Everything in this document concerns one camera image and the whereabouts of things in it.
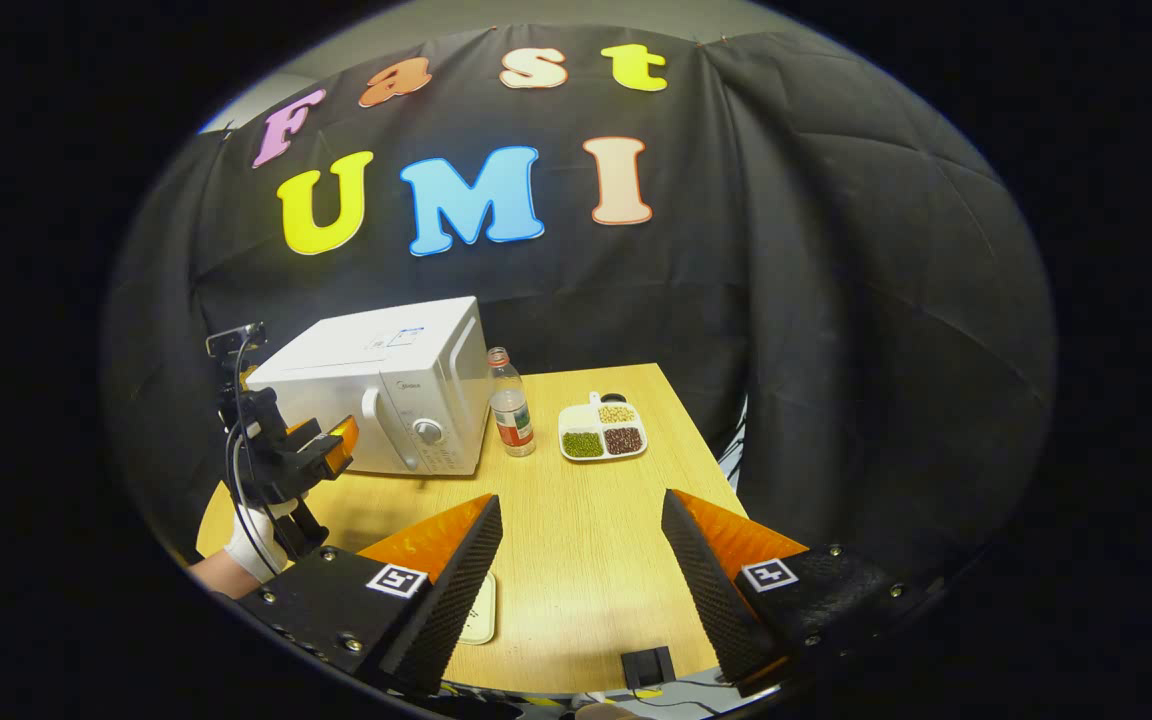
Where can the clear bottle red label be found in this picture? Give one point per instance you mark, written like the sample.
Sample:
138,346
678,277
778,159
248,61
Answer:
513,410

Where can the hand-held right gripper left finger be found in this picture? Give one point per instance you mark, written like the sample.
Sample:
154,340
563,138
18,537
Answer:
456,585

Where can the pale green tray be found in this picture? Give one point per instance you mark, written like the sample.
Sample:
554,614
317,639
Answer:
481,615

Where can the white microwave oven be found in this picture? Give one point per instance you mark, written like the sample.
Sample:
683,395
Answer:
376,370

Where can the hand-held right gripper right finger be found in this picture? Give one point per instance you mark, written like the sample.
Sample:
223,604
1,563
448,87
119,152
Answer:
711,600

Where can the black backdrop cloth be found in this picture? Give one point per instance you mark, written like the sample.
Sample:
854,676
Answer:
836,300

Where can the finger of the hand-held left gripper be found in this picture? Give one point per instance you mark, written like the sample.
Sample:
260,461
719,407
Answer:
341,445

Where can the white divided bean dish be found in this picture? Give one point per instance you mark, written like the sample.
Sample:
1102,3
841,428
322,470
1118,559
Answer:
603,430

